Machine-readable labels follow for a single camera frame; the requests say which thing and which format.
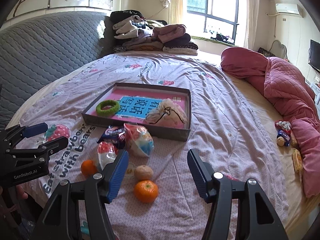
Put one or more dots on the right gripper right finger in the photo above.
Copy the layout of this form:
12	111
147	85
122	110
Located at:
202	175

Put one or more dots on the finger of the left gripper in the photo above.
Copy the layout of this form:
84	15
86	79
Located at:
44	150
20	132

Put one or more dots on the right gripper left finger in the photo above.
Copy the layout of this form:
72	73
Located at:
113	176

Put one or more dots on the red white bowl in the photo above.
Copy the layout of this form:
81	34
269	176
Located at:
107	153

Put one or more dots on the orange mandarin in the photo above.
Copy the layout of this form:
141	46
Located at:
146	191
88	168

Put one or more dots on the brown walnut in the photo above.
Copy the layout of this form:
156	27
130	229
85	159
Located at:
143	172

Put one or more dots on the blue oreo snack pack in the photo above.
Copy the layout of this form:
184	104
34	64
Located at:
114	135

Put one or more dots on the blue white bowl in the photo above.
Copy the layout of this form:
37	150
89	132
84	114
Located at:
138	140

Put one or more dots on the cream drawstring pouch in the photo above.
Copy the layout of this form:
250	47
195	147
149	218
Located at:
167	113

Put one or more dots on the person's hand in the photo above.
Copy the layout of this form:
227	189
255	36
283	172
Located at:
21	194

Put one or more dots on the pink blue book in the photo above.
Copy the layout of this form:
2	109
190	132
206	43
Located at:
135	103

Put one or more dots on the grey quilted headboard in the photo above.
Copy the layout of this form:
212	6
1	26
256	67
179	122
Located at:
40	50

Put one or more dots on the small toy figure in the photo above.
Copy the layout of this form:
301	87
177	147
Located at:
283	133

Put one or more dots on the yellow snack packet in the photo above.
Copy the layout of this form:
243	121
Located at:
297	160

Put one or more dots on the pink quilted blanket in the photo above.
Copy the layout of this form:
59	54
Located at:
283	85

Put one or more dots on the white drawer cabinet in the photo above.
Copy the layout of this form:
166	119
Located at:
316	89

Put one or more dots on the pile of folded clothes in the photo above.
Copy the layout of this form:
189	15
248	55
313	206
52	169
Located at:
132	32

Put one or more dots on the black flat television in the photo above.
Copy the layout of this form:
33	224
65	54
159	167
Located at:
314	55

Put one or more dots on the white air conditioner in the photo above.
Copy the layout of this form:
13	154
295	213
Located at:
289	8

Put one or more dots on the window with dark frame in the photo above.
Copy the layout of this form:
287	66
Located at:
213	19

